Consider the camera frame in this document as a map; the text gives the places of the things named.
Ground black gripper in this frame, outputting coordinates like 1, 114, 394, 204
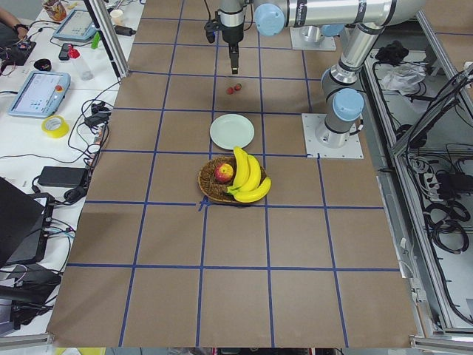
216, 9, 245, 75

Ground clear plastic bottle red cap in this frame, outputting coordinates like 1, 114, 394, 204
68, 46, 94, 81

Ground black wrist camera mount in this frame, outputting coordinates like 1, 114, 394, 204
204, 21, 219, 44

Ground blue teach pendant near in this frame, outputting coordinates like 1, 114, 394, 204
8, 71, 71, 118

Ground brown wicker basket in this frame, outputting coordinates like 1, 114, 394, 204
197, 156, 272, 205

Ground blue teach pendant far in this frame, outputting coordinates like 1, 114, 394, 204
52, 9, 97, 42

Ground black power brick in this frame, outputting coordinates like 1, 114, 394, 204
38, 166, 87, 188

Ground yellow banana bunch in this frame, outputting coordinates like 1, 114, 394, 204
226, 146, 272, 203

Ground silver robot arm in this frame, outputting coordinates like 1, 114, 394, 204
204, 0, 425, 87

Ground yellow tape roll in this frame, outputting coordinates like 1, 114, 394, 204
41, 115, 69, 139

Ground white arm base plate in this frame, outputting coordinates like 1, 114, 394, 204
302, 113, 364, 159
290, 25, 337, 51

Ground blue teach pendant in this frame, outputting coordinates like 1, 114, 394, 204
8, 71, 71, 118
52, 9, 97, 42

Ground black laptop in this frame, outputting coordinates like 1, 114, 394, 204
1, 178, 53, 267

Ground red apple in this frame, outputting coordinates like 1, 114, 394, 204
214, 163, 234, 183

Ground light green plate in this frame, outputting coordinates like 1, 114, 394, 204
209, 114, 254, 150

